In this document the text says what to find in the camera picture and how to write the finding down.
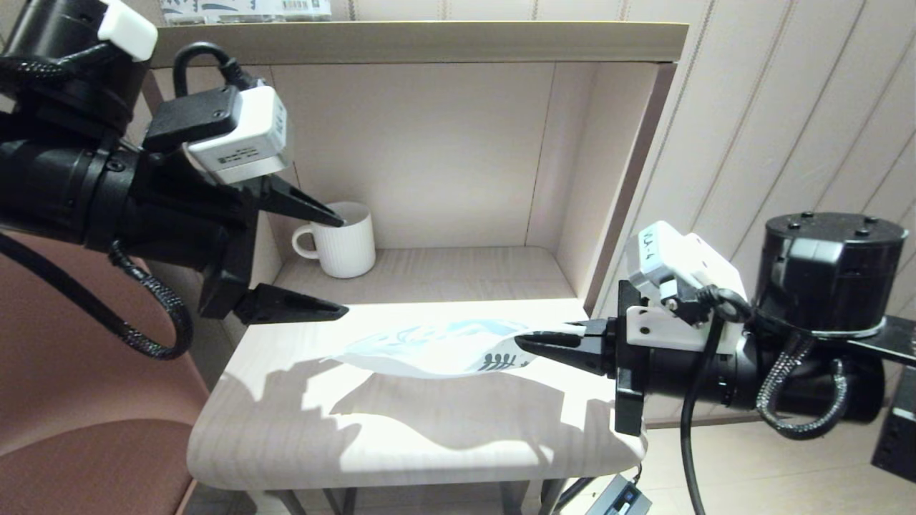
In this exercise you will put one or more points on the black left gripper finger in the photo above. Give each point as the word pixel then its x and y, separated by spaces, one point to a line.
pixel 293 204
pixel 286 307

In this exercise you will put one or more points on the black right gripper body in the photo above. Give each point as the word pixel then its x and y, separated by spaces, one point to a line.
pixel 628 386

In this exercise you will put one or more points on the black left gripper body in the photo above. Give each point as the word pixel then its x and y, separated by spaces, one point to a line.
pixel 232 272

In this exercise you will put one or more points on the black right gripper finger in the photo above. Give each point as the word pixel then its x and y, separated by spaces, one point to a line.
pixel 587 330
pixel 580 352

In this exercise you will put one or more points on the white floral plastic bag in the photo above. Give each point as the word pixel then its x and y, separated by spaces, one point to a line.
pixel 429 350

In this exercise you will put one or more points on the white ribbed ceramic mug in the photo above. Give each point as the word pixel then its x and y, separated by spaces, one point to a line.
pixel 347 247

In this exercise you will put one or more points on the light wooden desk with shelf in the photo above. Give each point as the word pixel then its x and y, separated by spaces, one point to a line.
pixel 429 143

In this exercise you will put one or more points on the patterned package with barcode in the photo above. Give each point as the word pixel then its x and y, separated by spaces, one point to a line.
pixel 243 7

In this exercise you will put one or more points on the reddish brown chair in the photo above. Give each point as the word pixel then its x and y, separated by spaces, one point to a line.
pixel 71 429

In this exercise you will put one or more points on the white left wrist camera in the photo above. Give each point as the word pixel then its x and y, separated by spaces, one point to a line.
pixel 243 139

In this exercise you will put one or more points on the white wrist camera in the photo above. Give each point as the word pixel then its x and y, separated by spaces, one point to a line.
pixel 673 257
pixel 243 139

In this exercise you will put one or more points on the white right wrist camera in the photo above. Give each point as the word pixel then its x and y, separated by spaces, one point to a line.
pixel 673 257

